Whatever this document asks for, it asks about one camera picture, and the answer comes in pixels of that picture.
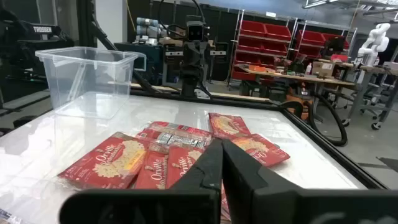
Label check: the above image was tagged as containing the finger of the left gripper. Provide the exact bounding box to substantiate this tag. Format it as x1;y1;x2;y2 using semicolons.
194;45;205;78
185;45;195;78

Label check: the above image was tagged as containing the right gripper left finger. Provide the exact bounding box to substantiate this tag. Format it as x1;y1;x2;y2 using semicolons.
58;139;224;224

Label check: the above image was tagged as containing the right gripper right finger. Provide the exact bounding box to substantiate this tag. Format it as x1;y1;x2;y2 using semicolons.
222;139;398;224

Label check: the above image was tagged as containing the dark teal cabinet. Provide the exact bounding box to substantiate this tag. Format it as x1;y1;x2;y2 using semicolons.
114;42;165;87

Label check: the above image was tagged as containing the metal rack with red bins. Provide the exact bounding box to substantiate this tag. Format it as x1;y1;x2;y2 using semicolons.
228;8;300;91
292;20;358;63

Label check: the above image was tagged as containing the orange tool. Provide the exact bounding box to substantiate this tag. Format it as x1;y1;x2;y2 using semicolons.
248;64;268;73

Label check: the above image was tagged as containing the grey blue cylinder stack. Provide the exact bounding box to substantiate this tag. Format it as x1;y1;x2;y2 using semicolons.
136;17;169;40

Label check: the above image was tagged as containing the wooden workbench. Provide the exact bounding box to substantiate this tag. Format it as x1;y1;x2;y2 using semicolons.
236;63;357;94

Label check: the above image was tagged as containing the clear plastic bin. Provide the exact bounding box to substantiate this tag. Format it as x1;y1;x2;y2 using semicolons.
34;45;147;121

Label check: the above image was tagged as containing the cardboard box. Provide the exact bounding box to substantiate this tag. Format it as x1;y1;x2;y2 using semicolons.
312;60;336;78

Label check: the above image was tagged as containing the ceiling light fixture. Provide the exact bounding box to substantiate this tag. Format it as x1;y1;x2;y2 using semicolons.
302;0;331;9

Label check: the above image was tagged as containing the grey table with casters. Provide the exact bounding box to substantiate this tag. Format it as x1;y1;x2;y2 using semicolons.
340;63;398;131

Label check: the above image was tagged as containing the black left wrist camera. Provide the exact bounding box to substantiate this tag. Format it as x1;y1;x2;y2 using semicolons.
185;20;206;42

